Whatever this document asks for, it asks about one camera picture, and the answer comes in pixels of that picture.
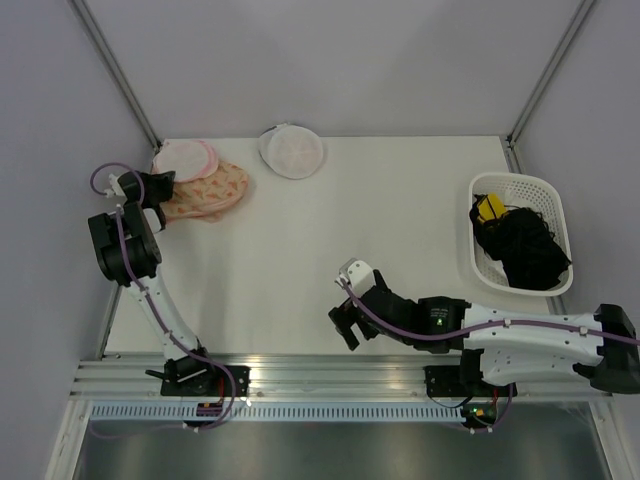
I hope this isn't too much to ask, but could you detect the pink-trimmed mesh laundry bag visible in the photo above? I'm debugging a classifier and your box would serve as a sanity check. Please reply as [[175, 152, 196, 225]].
[[152, 139, 219, 183]]

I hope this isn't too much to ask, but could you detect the yellow bra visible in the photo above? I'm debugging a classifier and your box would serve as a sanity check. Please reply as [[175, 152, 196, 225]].
[[470, 193, 508, 225]]

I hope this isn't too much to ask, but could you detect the black lace bra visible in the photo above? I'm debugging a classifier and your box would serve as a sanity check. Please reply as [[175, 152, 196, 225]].
[[471, 208, 571, 291]]

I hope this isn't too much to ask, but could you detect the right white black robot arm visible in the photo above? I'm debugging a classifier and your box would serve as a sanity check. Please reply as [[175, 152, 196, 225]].
[[329, 261, 639, 395]]

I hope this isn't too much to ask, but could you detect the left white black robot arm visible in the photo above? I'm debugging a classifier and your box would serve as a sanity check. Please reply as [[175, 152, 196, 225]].
[[88, 162, 225, 397]]

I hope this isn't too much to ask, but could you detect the orange floral patterned bra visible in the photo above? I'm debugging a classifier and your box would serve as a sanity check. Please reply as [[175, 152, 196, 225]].
[[161, 160, 250, 222]]

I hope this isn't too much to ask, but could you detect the white mesh laundry bag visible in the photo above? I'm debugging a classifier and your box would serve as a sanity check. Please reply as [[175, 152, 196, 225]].
[[257, 123, 325, 180]]

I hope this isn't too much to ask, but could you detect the white perforated plastic basket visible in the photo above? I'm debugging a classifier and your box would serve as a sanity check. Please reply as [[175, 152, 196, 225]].
[[468, 172, 573, 297]]

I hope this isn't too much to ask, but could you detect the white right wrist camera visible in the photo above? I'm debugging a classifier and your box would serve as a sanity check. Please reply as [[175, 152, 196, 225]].
[[335, 258, 376, 297]]

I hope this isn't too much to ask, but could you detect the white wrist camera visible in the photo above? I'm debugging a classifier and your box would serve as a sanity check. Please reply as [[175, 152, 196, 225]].
[[104, 174, 126, 198], [335, 258, 376, 297]]

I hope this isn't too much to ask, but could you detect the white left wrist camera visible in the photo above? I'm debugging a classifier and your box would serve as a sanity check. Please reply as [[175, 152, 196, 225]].
[[104, 174, 126, 198]]

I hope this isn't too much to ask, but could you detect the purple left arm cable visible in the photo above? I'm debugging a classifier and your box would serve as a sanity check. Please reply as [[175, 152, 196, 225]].
[[88, 160, 247, 441]]

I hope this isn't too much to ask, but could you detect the aluminium mounting rail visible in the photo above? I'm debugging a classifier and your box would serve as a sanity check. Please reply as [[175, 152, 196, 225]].
[[69, 352, 614, 401]]

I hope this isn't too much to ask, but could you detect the left aluminium frame post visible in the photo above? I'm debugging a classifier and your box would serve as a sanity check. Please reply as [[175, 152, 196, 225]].
[[68, 0, 162, 152]]

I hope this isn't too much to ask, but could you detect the aluminium frame post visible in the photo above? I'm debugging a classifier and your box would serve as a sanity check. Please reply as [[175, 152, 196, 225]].
[[503, 0, 598, 149], [68, 0, 162, 152]]

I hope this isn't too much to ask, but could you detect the white slotted cable duct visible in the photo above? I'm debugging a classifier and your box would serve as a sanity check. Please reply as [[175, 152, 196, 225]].
[[90, 401, 464, 423]]

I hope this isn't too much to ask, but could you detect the right aluminium frame post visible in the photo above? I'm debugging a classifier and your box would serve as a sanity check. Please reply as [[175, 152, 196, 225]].
[[503, 0, 598, 149]]

